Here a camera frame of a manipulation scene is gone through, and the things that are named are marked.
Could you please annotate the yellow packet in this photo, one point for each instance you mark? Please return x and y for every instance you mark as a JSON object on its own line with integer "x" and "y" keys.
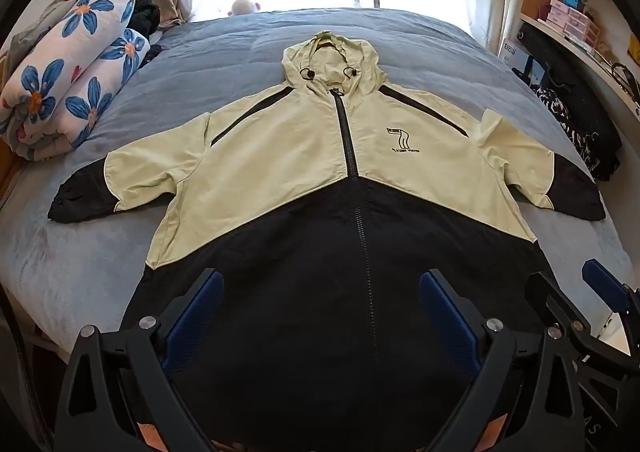
{"x": 634, "y": 50}

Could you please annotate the stack of pink boxes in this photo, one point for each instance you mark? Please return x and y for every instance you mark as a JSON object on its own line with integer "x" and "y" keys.
{"x": 562, "y": 17}

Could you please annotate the grey-blue bed blanket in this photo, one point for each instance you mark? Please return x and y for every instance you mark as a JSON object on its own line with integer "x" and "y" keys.
{"x": 225, "y": 47}

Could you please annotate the pale yellow and black hooded jacket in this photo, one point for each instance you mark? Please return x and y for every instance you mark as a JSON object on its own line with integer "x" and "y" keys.
{"x": 280, "y": 157}

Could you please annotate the dark clothes pile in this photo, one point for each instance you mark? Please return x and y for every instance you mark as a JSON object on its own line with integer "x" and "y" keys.
{"x": 145, "y": 15}

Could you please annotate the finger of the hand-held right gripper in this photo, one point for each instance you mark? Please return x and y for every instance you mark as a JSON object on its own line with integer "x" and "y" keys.
{"x": 560, "y": 312}
{"x": 602, "y": 277}

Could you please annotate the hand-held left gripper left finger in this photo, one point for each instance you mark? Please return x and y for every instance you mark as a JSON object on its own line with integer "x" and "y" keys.
{"x": 195, "y": 312}

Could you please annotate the black and white patterned cloth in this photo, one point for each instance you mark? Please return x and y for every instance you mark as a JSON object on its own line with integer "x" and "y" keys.
{"x": 560, "y": 117}

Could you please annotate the folded white quilt blue flowers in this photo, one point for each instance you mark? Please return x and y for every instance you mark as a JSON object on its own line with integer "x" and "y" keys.
{"x": 75, "y": 82}

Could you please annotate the white cardboard box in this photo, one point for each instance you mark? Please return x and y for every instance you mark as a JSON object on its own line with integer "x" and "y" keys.
{"x": 515, "y": 55}

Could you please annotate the black headphones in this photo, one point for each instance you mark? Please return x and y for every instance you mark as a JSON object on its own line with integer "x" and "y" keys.
{"x": 625, "y": 77}

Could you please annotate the pink plush toy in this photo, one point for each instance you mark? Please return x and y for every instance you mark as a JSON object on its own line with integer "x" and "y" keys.
{"x": 244, "y": 6}

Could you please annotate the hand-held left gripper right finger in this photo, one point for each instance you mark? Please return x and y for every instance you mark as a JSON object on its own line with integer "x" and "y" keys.
{"x": 450, "y": 319}

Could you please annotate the black bag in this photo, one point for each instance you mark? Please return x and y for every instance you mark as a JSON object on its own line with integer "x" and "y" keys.
{"x": 565, "y": 62}

